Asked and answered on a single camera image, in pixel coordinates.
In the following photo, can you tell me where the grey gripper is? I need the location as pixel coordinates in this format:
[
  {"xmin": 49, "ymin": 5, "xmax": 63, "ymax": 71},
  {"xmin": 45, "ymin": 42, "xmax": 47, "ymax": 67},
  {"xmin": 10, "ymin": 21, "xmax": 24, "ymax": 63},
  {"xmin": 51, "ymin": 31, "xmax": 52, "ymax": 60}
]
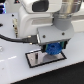
[{"xmin": 35, "ymin": 22, "xmax": 75, "ymax": 51}]

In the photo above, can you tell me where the large blue gear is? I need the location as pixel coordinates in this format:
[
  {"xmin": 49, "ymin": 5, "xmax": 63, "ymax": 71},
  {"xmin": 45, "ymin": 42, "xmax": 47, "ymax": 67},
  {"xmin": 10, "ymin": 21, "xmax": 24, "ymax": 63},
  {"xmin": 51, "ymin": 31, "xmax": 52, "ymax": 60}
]
[{"xmin": 46, "ymin": 43, "xmax": 62, "ymax": 55}]

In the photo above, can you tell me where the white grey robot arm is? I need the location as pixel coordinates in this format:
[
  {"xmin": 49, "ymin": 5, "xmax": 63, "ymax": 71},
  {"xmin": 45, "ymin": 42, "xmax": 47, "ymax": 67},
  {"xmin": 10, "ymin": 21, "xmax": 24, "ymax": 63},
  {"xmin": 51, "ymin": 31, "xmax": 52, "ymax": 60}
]
[{"xmin": 17, "ymin": 0, "xmax": 83, "ymax": 46}]

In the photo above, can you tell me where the left metal peg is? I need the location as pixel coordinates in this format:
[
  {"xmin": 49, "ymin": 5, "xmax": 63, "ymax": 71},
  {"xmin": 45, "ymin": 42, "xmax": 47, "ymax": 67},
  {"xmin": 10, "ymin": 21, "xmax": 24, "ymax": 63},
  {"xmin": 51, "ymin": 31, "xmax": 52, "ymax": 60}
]
[{"xmin": 34, "ymin": 53, "xmax": 39, "ymax": 62}]

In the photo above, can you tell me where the beige connector block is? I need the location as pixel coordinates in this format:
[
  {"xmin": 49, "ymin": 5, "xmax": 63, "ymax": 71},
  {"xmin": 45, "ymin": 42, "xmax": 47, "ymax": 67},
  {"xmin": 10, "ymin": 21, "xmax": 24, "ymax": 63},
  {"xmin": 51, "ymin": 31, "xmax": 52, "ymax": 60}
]
[{"xmin": 13, "ymin": 18, "xmax": 18, "ymax": 34}]

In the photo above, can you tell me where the black cable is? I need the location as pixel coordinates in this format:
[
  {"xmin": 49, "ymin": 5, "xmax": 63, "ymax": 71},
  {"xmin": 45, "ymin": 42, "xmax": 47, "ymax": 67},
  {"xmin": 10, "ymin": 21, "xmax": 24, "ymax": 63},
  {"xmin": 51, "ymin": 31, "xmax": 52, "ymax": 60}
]
[{"xmin": 0, "ymin": 33, "xmax": 38, "ymax": 43}]

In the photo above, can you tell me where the black-framed peg base plate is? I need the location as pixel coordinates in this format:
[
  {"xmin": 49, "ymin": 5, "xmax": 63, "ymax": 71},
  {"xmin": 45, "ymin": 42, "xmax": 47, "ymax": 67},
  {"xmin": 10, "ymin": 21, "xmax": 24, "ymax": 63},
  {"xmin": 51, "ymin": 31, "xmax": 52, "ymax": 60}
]
[{"xmin": 26, "ymin": 50, "xmax": 66, "ymax": 68}]

